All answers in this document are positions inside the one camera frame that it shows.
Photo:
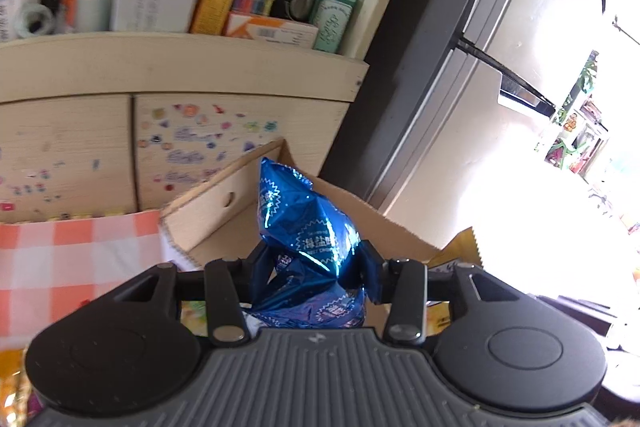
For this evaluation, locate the wooden cabinet with stickers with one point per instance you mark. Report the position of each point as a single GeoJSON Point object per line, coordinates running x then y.
{"type": "Point", "coordinates": [111, 122]}

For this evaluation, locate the yellow pastry snack packet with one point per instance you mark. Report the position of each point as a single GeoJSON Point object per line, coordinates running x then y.
{"type": "Point", "coordinates": [461, 249]}

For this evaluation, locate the blue foil snack bag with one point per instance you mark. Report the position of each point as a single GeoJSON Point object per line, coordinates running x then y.
{"type": "Point", "coordinates": [316, 282]}

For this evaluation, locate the flat orange white box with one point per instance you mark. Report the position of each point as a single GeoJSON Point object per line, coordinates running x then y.
{"type": "Point", "coordinates": [270, 29]}

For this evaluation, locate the pink checkered tablecloth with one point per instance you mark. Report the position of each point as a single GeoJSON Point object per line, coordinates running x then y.
{"type": "Point", "coordinates": [50, 269]}

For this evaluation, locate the large yellow snack bag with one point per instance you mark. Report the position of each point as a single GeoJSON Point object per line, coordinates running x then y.
{"type": "Point", "coordinates": [17, 403]}

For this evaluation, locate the cardboard milk box tray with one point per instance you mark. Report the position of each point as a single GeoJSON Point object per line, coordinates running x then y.
{"type": "Point", "coordinates": [228, 203]}

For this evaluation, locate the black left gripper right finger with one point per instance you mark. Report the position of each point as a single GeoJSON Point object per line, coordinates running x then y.
{"type": "Point", "coordinates": [399, 283]}

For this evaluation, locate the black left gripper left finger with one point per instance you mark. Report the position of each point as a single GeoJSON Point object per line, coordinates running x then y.
{"type": "Point", "coordinates": [228, 284]}

